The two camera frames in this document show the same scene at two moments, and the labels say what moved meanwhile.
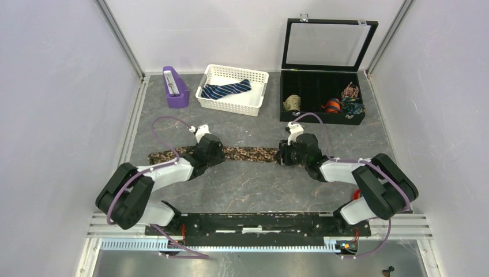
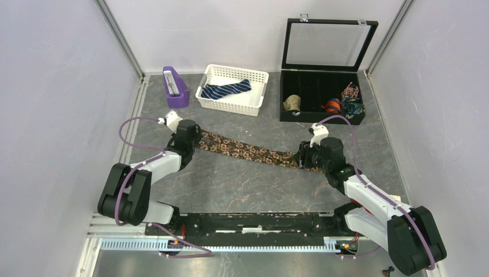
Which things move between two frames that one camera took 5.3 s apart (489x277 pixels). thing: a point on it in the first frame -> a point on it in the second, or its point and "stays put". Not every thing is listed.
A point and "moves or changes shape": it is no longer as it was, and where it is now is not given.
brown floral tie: [247, 153] moves or changes shape
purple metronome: [177, 92] stays put
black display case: [320, 73] stays put
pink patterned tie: [350, 90] stays put
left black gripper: [220, 156] -> [197, 137]
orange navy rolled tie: [333, 106] stays put
